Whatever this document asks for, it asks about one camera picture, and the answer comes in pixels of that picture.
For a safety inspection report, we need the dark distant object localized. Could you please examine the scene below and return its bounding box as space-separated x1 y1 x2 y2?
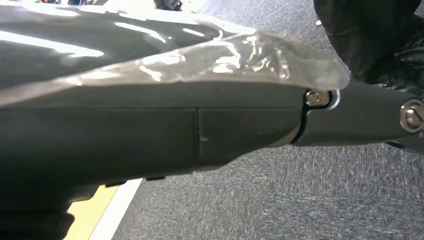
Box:
153 0 183 12

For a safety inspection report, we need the black laced shoe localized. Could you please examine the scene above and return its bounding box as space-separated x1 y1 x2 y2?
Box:
351 14 424 98

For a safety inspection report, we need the white floor tape stripe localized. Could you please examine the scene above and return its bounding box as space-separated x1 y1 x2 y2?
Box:
88 178 144 240

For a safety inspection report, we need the person's leg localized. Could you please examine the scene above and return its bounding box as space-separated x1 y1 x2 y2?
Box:
313 0 423 79

